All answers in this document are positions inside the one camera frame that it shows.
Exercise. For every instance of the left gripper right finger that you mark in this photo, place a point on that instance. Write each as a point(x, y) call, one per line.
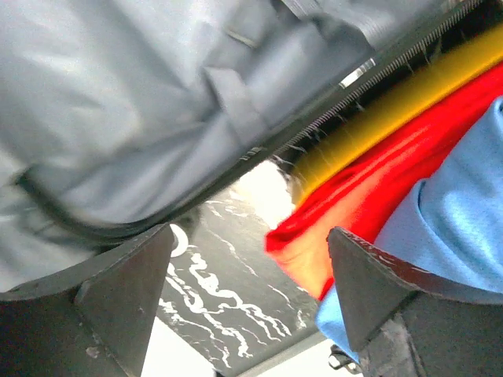
point(405, 321)

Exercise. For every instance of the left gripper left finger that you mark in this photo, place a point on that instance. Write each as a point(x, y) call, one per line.
point(92, 319)

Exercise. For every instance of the blue cloth garment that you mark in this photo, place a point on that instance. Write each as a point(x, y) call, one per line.
point(450, 224)

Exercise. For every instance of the red garment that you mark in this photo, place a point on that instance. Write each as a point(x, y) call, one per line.
point(362, 196)

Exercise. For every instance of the white black space suitcase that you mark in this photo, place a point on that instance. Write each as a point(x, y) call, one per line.
point(117, 115)

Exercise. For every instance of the orange plastic bin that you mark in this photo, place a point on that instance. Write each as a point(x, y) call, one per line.
point(402, 103)

